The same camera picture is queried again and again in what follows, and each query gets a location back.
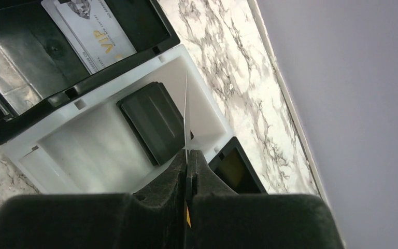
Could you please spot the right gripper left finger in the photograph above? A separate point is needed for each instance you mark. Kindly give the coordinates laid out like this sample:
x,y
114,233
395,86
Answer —
x,y
153,217

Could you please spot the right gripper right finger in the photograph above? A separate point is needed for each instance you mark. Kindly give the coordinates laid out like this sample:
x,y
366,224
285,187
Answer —
x,y
222,218

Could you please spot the gold card in black bin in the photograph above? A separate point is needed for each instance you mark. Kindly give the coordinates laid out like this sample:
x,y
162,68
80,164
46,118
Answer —
x,y
233,171

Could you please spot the grey card in holder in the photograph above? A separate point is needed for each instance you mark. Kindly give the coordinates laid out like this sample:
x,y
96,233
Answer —
x,y
186,119

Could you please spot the silver vip card in holder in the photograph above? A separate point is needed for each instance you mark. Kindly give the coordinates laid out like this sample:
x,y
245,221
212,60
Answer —
x,y
97,30

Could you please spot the white card in black bin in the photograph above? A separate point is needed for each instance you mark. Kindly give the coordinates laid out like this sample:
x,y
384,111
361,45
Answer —
x,y
85,58

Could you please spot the black bin right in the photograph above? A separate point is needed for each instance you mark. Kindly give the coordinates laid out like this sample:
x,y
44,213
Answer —
x,y
253,183

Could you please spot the black bin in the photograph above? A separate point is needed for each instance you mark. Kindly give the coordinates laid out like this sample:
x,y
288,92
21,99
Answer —
x,y
253,183
39,71

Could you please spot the white bin middle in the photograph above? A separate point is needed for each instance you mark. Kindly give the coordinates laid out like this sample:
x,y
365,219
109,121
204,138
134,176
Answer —
x,y
87,146

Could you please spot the black object in white bin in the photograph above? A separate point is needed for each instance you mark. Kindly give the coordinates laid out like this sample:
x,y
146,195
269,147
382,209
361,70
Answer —
x,y
155,121

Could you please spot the black bin left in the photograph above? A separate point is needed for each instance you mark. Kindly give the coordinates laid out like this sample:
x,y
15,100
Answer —
x,y
39,71

